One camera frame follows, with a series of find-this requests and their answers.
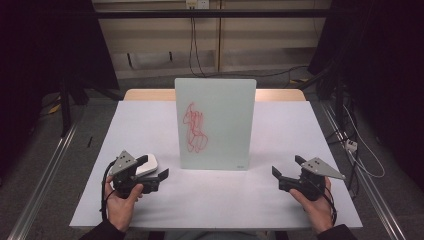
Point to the small black floor object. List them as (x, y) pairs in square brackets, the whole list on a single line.
[(89, 142)]

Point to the black metal stand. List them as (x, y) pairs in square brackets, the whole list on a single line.
[(66, 106)]

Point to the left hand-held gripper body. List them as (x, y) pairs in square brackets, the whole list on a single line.
[(124, 164)]

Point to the white whiteboard eraser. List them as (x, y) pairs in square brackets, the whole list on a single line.
[(148, 165)]

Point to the glass whiteboard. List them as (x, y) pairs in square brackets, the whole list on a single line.
[(216, 126)]

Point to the person's left hand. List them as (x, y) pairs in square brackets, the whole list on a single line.
[(120, 208)]

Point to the white wall outlet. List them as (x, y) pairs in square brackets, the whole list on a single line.
[(197, 3)]

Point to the black horizontal frame bar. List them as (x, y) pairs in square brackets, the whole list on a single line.
[(213, 13)]

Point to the person's right hand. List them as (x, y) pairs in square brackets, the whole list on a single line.
[(316, 210)]

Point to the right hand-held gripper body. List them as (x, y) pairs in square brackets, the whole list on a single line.
[(311, 180)]

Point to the aluminium floor rail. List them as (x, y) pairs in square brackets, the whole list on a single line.
[(370, 193), (40, 186)]

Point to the white table mat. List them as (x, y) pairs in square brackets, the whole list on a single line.
[(233, 200)]

